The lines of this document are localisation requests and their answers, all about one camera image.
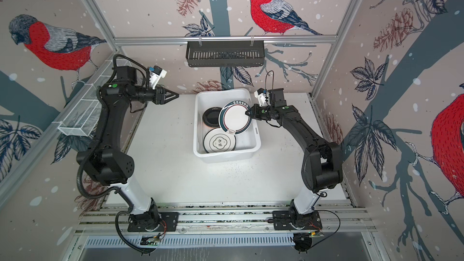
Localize white plate green red rim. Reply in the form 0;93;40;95
219;100;251;135

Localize white plate black line pattern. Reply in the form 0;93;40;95
203;128;236;153

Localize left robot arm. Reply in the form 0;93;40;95
76;66;179;232

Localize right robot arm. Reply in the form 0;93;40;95
245;88;343;230

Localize white plastic bin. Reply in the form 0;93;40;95
193;89;261;163

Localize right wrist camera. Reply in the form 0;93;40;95
254;88;269;106

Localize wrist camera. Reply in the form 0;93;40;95
254;88;269;106
149;66;167;89

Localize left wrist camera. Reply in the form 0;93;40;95
149;66;167;89

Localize black wall basket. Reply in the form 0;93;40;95
186;41;265;68

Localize white wire mesh basket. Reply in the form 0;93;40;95
58;60;114;137

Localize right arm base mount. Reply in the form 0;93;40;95
269;208;323;231

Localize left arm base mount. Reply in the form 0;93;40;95
128;212;179;233

